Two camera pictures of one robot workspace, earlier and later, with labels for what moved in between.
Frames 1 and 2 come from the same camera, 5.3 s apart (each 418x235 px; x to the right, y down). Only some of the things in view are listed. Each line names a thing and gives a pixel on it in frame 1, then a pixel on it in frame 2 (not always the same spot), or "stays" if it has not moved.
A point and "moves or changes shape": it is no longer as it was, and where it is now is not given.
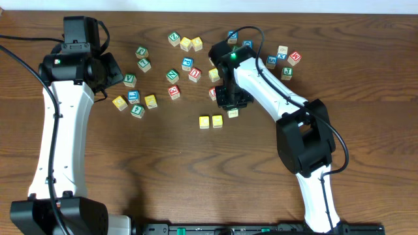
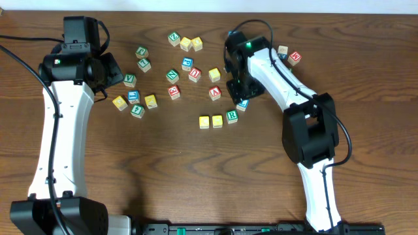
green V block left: x=129 y=80 stays
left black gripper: x=111 y=69 stays
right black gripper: x=232 y=100 -> x=245 y=90
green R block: x=233 y=113 moves or changes shape
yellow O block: x=217 y=121 stays
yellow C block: x=204 y=122 stays
